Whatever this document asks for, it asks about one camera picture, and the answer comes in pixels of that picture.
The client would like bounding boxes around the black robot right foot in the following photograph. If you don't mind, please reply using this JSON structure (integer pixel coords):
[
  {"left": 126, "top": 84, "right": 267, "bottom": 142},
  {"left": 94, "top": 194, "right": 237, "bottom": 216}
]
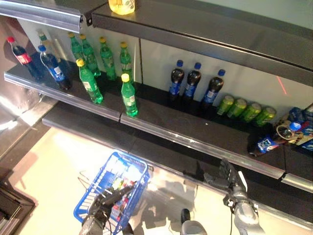
[{"left": 180, "top": 208, "right": 191, "bottom": 224}]

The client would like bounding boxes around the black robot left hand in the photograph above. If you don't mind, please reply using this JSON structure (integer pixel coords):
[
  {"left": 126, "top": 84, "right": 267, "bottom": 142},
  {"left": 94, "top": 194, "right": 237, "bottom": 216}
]
[{"left": 84, "top": 185, "right": 134, "bottom": 221}]

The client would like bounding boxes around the blue cookie box cone picture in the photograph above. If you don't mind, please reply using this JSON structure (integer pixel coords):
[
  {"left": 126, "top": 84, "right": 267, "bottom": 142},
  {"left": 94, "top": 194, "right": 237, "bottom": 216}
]
[{"left": 292, "top": 122, "right": 313, "bottom": 146}]

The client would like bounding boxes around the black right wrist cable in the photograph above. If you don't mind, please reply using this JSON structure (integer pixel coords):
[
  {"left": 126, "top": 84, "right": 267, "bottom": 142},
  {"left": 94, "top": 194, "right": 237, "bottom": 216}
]
[{"left": 228, "top": 207, "right": 234, "bottom": 235}]

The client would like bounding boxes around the black robot left foot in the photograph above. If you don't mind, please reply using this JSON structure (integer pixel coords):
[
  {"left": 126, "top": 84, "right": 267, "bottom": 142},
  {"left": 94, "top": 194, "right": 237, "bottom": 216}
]
[{"left": 122, "top": 222, "right": 134, "bottom": 235}]

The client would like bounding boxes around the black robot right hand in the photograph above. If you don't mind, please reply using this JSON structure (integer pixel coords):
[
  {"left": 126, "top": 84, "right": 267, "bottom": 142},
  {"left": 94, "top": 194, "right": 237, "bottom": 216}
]
[{"left": 203, "top": 158, "right": 248, "bottom": 196}]

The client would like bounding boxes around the yellow drink bottle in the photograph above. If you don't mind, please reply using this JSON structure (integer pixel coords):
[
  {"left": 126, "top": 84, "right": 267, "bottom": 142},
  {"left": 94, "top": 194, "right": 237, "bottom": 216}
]
[{"left": 108, "top": 0, "right": 136, "bottom": 16}]

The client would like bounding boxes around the black robot foot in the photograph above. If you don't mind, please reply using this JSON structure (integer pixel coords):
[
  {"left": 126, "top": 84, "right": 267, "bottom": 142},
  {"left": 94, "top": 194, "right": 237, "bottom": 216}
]
[
  {"left": 122, "top": 222, "right": 134, "bottom": 235},
  {"left": 180, "top": 208, "right": 191, "bottom": 224}
]

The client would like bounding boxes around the black low display unit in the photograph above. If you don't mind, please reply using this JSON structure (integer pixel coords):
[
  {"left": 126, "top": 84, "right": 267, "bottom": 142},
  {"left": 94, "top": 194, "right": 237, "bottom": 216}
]
[{"left": 0, "top": 171, "right": 37, "bottom": 235}]

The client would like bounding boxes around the blue plastic shopping basket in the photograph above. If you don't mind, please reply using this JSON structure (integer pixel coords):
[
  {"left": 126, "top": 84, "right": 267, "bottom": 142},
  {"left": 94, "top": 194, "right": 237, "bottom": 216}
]
[{"left": 74, "top": 151, "right": 150, "bottom": 235}]

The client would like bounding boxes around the narrow blue cookie box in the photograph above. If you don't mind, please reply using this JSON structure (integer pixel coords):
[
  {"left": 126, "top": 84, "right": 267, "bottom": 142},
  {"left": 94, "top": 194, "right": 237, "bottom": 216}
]
[{"left": 288, "top": 107, "right": 305, "bottom": 123}]

